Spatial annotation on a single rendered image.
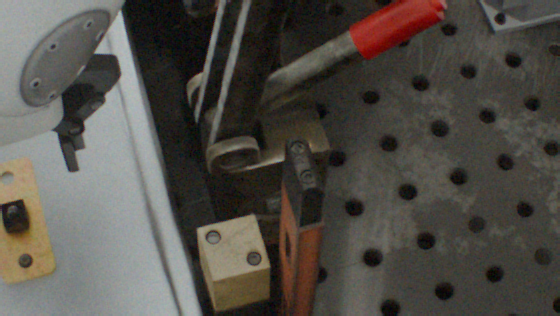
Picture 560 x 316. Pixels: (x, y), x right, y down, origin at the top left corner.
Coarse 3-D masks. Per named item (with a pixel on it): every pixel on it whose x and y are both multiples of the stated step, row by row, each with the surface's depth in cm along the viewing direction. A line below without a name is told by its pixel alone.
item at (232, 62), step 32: (192, 0) 61; (224, 0) 65; (256, 0) 61; (288, 0) 62; (224, 32) 68; (256, 32) 63; (224, 64) 71; (256, 64) 66; (224, 96) 69; (256, 96) 69; (224, 128) 72
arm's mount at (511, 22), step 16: (480, 0) 121; (496, 0) 118; (512, 0) 116; (528, 0) 116; (544, 0) 117; (496, 16) 120; (512, 16) 120; (528, 16) 119; (544, 16) 120; (496, 32) 120
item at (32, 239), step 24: (0, 168) 79; (24, 168) 79; (0, 192) 79; (24, 192) 79; (0, 216) 78; (24, 216) 77; (0, 240) 77; (24, 240) 77; (48, 240) 77; (0, 264) 76; (48, 264) 77
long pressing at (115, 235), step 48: (144, 96) 82; (48, 144) 81; (96, 144) 81; (144, 144) 80; (48, 192) 79; (96, 192) 79; (144, 192) 79; (96, 240) 78; (144, 240) 78; (0, 288) 76; (48, 288) 76; (96, 288) 76; (144, 288) 76; (192, 288) 76
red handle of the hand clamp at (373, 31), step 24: (408, 0) 69; (432, 0) 69; (360, 24) 70; (384, 24) 69; (408, 24) 69; (432, 24) 69; (336, 48) 71; (360, 48) 70; (384, 48) 70; (288, 72) 72; (312, 72) 71; (336, 72) 72; (264, 96) 73; (288, 96) 73
